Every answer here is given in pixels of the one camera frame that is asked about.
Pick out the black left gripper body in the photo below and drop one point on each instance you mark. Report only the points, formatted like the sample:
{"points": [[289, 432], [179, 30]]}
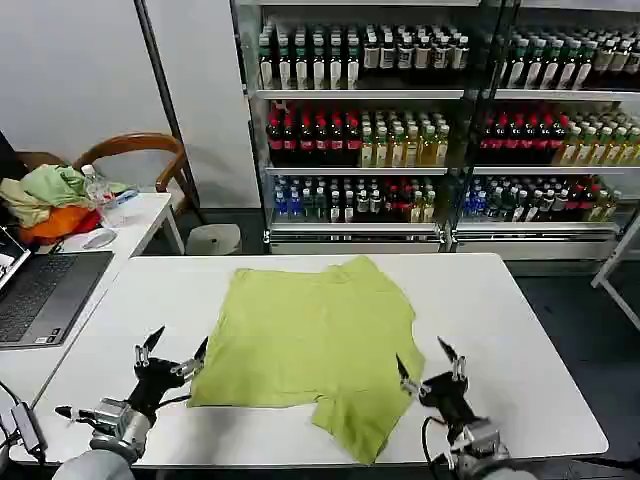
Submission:
{"points": [[155, 380]]}

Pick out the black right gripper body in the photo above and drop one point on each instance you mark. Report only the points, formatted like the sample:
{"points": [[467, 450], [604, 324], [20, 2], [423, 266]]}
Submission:
{"points": [[447, 395]]}

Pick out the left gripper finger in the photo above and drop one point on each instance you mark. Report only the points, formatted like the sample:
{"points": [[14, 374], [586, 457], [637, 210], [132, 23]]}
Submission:
{"points": [[142, 352], [192, 364]]}

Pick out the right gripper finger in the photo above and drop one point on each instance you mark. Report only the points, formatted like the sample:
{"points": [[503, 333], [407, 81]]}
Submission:
{"points": [[407, 382], [457, 367]]}

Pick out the lime green shirt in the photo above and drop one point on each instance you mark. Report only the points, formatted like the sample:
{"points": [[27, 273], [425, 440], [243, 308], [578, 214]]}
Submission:
{"points": [[315, 340]]}

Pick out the dark grey laptop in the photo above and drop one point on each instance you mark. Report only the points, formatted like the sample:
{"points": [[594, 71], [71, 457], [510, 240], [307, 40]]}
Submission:
{"points": [[45, 295]]}

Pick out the grey computer mouse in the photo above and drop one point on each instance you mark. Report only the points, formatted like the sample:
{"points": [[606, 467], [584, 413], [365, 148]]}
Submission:
{"points": [[98, 239]]}

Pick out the white round stool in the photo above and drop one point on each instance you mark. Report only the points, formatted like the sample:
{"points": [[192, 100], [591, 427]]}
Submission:
{"points": [[215, 240]]}

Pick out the white side desk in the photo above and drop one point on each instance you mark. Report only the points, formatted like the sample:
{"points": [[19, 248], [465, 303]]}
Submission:
{"points": [[145, 215]]}

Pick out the small blue packet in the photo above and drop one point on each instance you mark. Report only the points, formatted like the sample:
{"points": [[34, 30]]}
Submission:
{"points": [[126, 196]]}

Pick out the clear plastic water bottle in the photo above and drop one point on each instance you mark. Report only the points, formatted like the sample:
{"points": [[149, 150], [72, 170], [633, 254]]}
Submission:
{"points": [[95, 190]]}

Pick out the pile of coloured clothes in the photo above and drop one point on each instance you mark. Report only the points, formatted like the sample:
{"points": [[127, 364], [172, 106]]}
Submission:
{"points": [[45, 200]]}

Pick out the brown wooden chair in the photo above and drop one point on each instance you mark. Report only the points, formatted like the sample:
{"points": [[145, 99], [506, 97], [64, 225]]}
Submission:
{"points": [[130, 142]]}

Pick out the glass shelf with drink bottles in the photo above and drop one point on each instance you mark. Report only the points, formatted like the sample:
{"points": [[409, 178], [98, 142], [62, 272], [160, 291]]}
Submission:
{"points": [[360, 135], [560, 135]]}

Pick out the black slanted pole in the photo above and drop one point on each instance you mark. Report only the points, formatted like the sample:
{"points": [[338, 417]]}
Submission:
{"points": [[167, 100]]}

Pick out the white metal frame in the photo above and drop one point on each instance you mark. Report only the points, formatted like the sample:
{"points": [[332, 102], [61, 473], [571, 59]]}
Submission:
{"points": [[617, 270]]}

